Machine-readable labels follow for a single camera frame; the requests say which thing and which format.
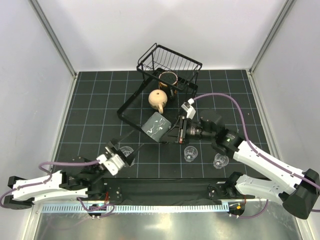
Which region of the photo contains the clear faceted plastic cup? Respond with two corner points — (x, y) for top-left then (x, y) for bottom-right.
(213, 153), (229, 169)
(183, 146), (198, 163)

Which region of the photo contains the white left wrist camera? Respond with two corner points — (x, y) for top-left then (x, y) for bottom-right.
(96, 154), (126, 176)

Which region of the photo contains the beige ceramic mug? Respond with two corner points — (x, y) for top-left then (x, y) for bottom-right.
(148, 89), (168, 114)

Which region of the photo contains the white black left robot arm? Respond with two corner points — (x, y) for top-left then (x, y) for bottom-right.
(0, 139), (139, 210)

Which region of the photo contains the grey-green ceramic mug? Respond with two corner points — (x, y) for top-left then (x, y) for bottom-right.
(141, 112), (172, 142)

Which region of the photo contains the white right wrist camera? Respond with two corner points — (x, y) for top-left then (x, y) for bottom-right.
(181, 98), (196, 120)

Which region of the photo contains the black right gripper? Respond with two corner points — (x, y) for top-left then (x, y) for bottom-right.
(160, 115), (215, 145)

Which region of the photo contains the black gridded table mat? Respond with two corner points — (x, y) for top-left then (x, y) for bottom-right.
(54, 69), (269, 179)

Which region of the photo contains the black mug with pink rim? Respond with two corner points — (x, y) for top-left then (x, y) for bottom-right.
(158, 71), (178, 101)

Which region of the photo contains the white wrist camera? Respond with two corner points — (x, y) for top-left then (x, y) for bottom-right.
(181, 98), (196, 120)
(96, 154), (126, 176)

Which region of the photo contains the slotted white cable duct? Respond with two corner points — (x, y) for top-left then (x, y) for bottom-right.
(41, 202), (229, 215)

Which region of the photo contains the black wire dish rack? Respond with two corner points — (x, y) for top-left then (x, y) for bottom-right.
(117, 43), (211, 144)

